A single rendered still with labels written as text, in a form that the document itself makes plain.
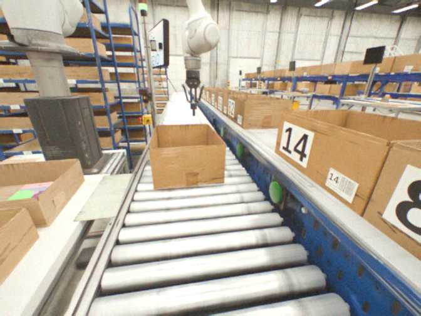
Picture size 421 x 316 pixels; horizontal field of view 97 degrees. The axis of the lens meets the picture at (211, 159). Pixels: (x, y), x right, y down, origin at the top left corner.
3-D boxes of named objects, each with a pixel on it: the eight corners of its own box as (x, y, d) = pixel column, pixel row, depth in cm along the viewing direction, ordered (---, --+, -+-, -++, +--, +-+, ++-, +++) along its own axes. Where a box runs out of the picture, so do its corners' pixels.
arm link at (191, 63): (183, 58, 99) (183, 71, 101) (183, 56, 91) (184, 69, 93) (200, 59, 101) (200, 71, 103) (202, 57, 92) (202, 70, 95)
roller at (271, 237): (112, 256, 51) (108, 242, 49) (287, 234, 59) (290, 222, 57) (106, 273, 46) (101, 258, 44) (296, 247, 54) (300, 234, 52)
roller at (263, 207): (124, 222, 63) (122, 210, 61) (269, 209, 71) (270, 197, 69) (120, 234, 58) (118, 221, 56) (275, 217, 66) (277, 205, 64)
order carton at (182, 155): (158, 153, 108) (155, 125, 102) (208, 151, 114) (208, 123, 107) (152, 189, 73) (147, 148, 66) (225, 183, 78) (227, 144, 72)
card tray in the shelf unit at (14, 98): (-12, 105, 152) (-18, 92, 149) (18, 101, 180) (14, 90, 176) (42, 105, 157) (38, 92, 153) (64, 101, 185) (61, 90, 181)
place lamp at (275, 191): (266, 195, 66) (269, 178, 63) (270, 195, 66) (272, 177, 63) (275, 207, 59) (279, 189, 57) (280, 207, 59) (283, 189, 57)
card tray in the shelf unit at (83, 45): (37, 51, 144) (33, 36, 141) (61, 56, 172) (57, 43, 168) (93, 53, 150) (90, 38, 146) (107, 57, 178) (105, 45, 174)
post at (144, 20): (154, 137, 169) (141, 19, 135) (160, 137, 169) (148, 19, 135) (152, 142, 158) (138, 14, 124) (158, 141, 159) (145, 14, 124)
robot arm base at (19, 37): (-17, 43, 61) (-25, 23, 59) (37, 51, 81) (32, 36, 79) (42, 46, 62) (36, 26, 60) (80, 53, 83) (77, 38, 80)
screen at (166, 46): (150, 98, 189) (148, 32, 169) (166, 100, 198) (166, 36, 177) (164, 103, 151) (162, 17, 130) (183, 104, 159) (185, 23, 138)
